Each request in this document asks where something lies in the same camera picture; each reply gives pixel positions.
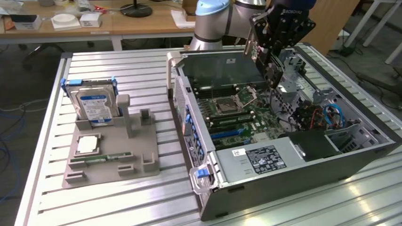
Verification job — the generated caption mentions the small white cardboard box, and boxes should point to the small white cardboard box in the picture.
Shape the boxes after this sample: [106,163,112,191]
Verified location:
[78,12,102,28]

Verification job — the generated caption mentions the blue case latch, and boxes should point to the blue case latch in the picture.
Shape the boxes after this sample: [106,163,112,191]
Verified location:
[193,164,211,180]

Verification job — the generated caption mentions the black graphics card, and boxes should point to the black graphics card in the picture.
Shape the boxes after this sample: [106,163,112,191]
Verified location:
[243,35,285,89]

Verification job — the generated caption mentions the white round container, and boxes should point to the white round container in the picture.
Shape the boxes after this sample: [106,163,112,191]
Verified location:
[50,13,82,32]

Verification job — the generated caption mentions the blue floor cables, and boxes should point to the blue floor cables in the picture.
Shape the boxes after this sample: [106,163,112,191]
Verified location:
[0,110,25,204]

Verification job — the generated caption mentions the black and silver PC case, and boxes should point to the black and silver PC case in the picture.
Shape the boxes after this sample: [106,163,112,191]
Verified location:
[165,42,402,222]

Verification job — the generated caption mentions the white table frame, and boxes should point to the white table frame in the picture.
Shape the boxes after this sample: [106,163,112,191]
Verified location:
[343,0,402,65]

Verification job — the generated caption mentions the grey power supply unit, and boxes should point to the grey power supply unit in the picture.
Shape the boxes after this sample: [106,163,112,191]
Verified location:
[213,137,307,184]

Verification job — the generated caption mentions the grey plastic parts rack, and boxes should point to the grey plastic parts rack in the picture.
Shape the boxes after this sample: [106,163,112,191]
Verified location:
[62,93,161,189]

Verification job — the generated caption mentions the white paper stack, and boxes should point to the white paper stack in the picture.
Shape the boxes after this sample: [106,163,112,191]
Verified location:
[169,9,197,29]

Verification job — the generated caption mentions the silver metal disk bay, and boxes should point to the silver metal disk bay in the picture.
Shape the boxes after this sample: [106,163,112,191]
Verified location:
[275,48,316,96]

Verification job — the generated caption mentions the blue wire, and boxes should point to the blue wire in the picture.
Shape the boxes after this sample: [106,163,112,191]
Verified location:
[321,104,347,129]

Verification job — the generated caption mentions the black and red wire bundle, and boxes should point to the black and red wire bundle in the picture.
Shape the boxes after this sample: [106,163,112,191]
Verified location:
[291,105,325,131]

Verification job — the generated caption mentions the green RAM stick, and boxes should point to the green RAM stick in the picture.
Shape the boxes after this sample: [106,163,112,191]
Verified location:
[69,152,133,164]

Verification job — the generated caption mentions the hard disk in blue caddy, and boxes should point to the hard disk in blue caddy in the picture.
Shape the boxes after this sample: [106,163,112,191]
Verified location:
[58,77,121,128]

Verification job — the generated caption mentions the CPU socket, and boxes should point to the CPU socket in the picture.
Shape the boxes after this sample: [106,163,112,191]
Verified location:
[212,85,261,114]

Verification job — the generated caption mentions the black office chair base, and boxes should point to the black office chair base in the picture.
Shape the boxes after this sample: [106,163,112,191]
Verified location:
[17,40,94,70]

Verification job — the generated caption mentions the blue expansion slot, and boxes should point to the blue expansion slot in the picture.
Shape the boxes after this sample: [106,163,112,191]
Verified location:
[209,128,244,140]

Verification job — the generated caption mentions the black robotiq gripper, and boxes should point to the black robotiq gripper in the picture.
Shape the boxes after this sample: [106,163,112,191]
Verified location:
[249,0,316,50]

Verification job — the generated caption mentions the wooden desk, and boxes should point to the wooden desk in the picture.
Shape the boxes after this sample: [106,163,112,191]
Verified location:
[0,0,197,45]

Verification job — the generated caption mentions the black round lamp base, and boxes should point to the black round lamp base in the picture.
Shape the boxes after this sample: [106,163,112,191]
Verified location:
[118,0,153,18]

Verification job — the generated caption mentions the wooden cabinet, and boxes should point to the wooden cabinet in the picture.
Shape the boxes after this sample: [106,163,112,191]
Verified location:
[287,0,360,57]

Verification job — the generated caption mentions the silver CPU chip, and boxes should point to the silver CPU chip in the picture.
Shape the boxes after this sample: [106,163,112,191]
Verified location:
[76,136,100,154]

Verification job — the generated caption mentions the black and white box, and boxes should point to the black and white box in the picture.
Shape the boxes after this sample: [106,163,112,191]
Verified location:
[8,14,42,31]

